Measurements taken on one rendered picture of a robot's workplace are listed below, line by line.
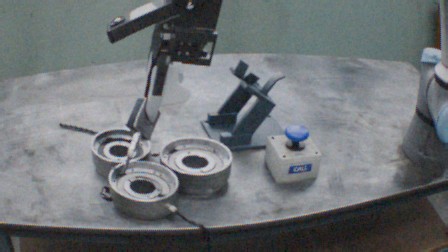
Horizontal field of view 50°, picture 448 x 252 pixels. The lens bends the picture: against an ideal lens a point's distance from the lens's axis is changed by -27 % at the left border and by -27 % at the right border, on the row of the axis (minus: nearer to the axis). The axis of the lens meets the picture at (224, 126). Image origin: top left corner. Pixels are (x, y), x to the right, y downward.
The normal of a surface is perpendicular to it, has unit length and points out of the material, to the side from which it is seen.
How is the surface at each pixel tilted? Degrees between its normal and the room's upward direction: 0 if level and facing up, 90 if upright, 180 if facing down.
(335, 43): 90
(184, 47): 91
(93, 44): 90
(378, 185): 0
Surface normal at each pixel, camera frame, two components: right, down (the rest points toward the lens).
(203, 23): 0.23, 0.48
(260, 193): 0.07, -0.88
